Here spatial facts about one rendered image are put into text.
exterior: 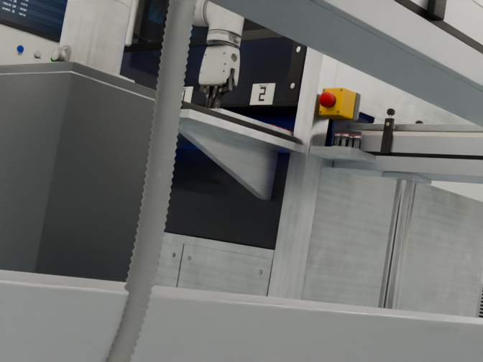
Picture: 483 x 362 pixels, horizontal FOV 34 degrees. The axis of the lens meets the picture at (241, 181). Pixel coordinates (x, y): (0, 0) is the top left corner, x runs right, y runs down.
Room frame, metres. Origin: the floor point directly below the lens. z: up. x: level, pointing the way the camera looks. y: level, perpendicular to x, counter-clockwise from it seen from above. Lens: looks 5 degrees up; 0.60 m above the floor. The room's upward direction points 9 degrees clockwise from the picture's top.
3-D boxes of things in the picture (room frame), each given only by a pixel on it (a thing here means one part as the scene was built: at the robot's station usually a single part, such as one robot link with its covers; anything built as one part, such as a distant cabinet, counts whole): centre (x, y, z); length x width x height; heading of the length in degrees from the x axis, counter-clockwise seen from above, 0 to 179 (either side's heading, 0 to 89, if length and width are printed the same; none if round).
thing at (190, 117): (2.13, 0.21, 0.87); 0.70 x 0.48 x 0.02; 45
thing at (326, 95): (1.93, -0.18, 0.99); 0.04 x 0.04 x 0.04; 45
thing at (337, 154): (1.98, -0.25, 0.87); 0.14 x 0.13 x 0.02; 135
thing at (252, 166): (1.95, 0.05, 0.80); 0.34 x 0.03 x 0.13; 135
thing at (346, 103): (1.96, -0.21, 1.00); 0.08 x 0.07 x 0.07; 135
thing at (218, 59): (1.91, 0.10, 1.03); 0.10 x 0.07 x 0.11; 45
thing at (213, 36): (1.90, 0.10, 1.09); 0.09 x 0.08 x 0.03; 45
